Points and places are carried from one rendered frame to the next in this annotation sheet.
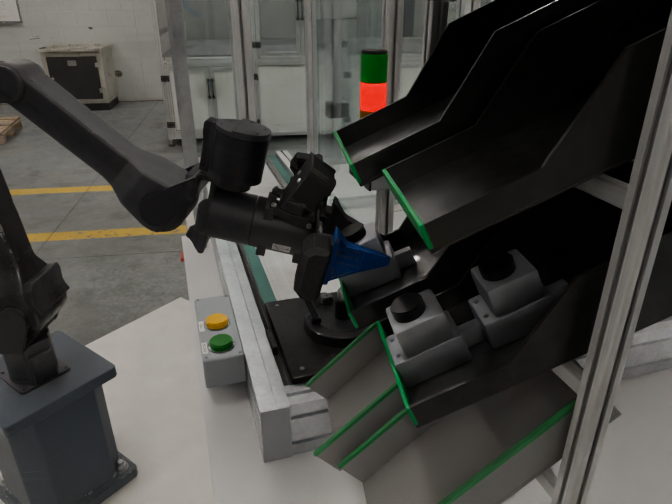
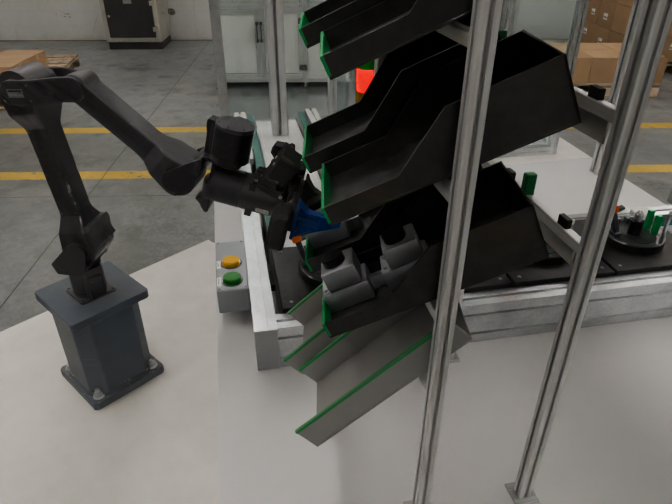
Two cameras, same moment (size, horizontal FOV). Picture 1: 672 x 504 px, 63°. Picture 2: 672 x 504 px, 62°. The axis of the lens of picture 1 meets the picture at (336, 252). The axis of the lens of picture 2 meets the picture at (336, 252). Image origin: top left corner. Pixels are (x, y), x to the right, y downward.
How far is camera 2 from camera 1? 0.27 m
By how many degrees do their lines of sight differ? 8
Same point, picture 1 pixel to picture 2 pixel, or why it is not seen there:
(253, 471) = (249, 376)
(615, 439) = (539, 375)
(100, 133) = (136, 124)
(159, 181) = (176, 160)
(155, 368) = (182, 296)
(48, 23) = not seen: outside the picture
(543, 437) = (417, 351)
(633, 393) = not seen: hidden behind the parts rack
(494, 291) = (387, 251)
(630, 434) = not seen: hidden behind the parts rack
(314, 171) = (283, 158)
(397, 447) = (341, 359)
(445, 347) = (356, 287)
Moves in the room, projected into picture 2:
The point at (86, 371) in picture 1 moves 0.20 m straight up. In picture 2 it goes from (127, 291) to (103, 190)
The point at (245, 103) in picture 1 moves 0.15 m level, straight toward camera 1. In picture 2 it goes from (276, 65) to (274, 75)
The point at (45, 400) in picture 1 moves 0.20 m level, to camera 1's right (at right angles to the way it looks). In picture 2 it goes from (98, 309) to (211, 317)
